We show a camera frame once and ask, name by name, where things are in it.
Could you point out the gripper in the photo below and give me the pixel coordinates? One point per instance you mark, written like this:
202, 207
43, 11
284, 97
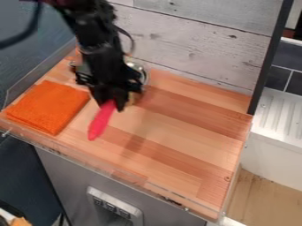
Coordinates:
103, 68

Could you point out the red fork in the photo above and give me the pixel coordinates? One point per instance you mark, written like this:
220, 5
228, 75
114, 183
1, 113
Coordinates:
100, 121

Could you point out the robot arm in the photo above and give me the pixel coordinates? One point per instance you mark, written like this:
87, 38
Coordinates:
93, 26

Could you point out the silver pot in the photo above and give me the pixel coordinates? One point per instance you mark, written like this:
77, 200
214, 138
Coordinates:
138, 71

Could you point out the orange cloth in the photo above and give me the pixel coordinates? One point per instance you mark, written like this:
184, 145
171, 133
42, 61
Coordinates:
48, 106

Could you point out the white toy sink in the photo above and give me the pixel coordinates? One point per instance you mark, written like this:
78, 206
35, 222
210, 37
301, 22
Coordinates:
276, 138

